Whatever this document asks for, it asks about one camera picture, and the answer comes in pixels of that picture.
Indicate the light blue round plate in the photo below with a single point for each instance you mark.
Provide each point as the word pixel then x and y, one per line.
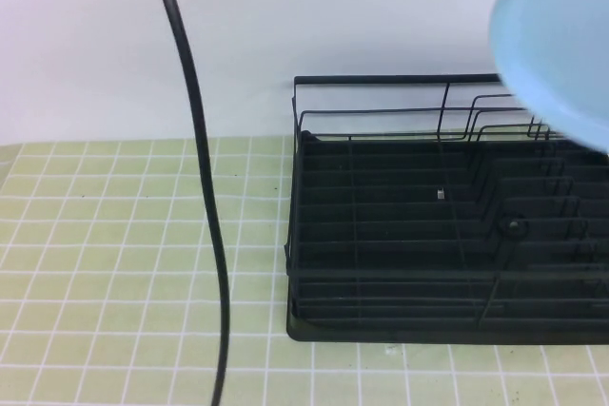
pixel 556 40

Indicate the round black rack knob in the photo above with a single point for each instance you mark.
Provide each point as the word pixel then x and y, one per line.
pixel 514 225

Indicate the black plastic drip tray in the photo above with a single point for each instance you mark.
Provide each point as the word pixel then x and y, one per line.
pixel 399 216

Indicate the small silver metal clip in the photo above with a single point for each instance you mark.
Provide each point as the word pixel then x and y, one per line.
pixel 440 194

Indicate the green checkered tablecloth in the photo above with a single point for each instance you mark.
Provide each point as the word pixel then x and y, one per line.
pixel 95 258

